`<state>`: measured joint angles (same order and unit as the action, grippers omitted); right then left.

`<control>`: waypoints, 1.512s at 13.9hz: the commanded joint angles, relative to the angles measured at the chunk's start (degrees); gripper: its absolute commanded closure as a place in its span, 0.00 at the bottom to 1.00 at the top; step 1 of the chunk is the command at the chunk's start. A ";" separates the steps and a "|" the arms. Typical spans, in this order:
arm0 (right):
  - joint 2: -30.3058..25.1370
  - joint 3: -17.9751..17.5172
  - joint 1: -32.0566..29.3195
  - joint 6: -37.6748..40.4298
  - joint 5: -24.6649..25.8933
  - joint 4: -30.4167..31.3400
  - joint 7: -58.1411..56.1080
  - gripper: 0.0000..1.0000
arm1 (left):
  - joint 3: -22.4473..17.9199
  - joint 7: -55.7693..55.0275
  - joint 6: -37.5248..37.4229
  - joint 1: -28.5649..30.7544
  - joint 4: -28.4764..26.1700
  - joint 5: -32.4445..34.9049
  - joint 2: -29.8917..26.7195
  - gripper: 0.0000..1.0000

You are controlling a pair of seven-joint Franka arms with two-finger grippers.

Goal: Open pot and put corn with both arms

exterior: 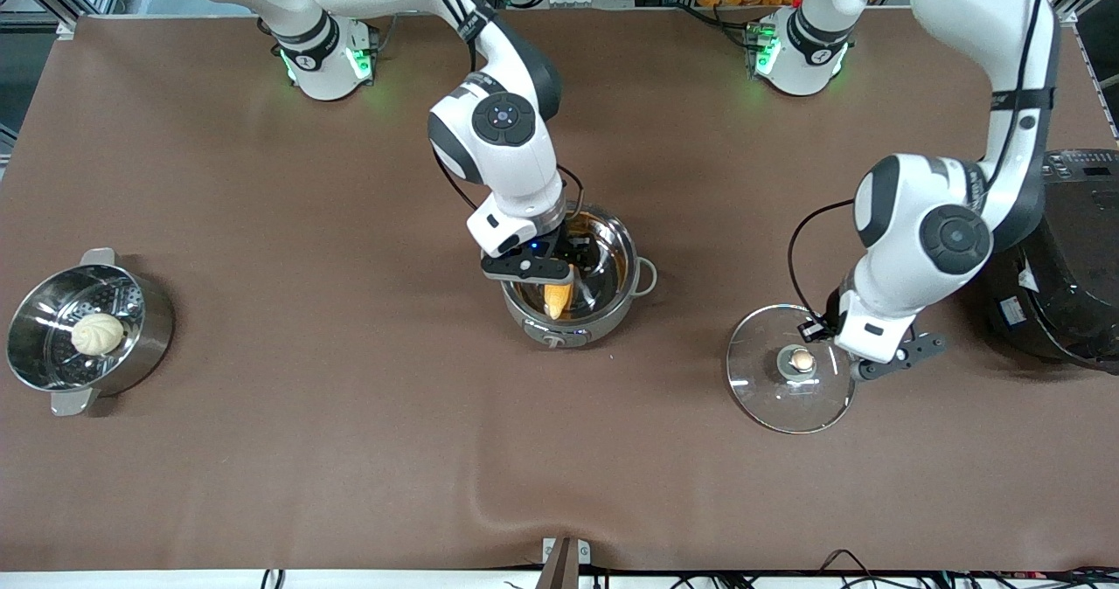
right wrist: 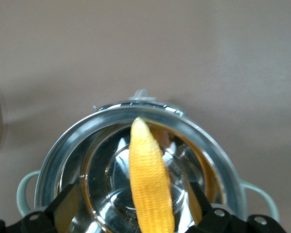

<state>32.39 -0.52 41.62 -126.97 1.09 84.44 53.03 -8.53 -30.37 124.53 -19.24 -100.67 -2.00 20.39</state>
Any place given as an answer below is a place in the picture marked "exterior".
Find steel pot pale green handles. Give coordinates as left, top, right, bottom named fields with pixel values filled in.
left=500, top=204, right=657, bottom=350

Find black rice cooker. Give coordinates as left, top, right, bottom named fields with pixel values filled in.
left=983, top=148, right=1119, bottom=373

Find glass pot lid gold knob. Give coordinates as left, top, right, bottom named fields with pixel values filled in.
left=726, top=304, right=858, bottom=435

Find steel steamer pot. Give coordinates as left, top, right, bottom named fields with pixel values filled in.
left=6, top=248, right=176, bottom=417

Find white steamed bun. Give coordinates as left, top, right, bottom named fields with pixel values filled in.
left=70, top=312, right=126, bottom=357

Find metal camera bracket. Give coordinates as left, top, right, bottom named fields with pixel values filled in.
left=542, top=537, right=592, bottom=589

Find brown table mat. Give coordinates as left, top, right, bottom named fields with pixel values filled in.
left=0, top=8, right=1119, bottom=572

